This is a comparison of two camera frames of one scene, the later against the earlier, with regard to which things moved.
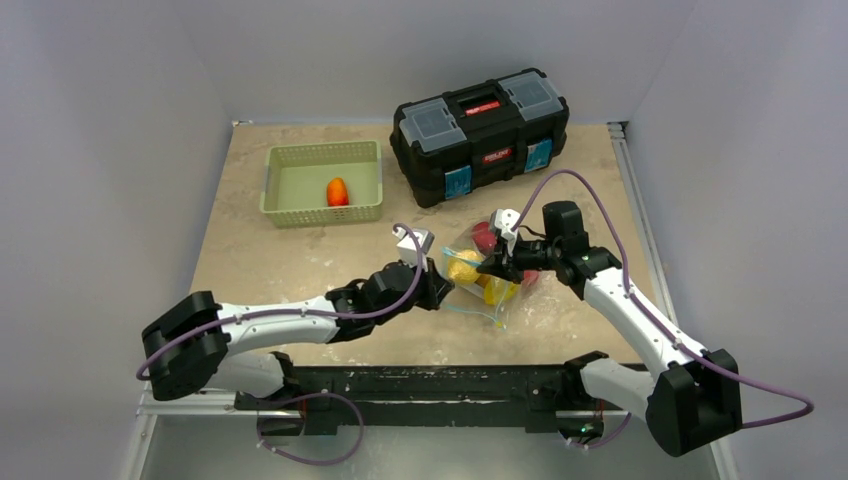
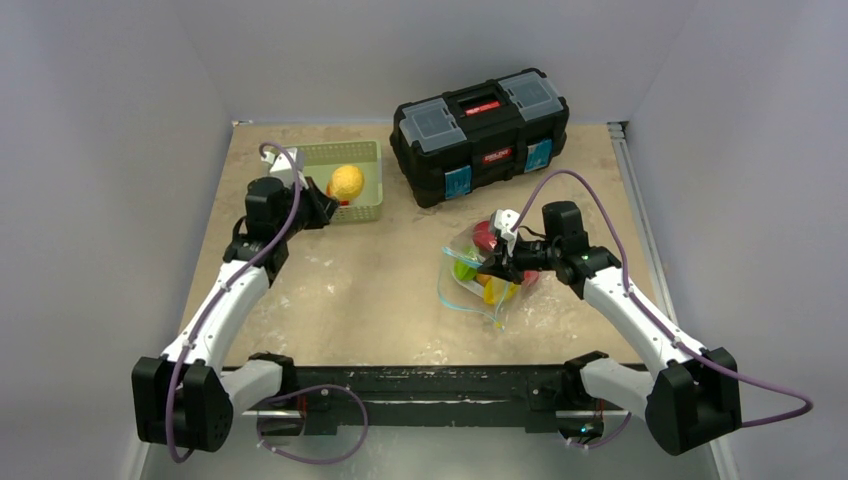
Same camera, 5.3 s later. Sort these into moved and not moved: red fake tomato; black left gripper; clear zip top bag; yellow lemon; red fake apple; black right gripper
Moved: yellow lemon; black left gripper
Not moved: red fake tomato; clear zip top bag; red fake apple; black right gripper
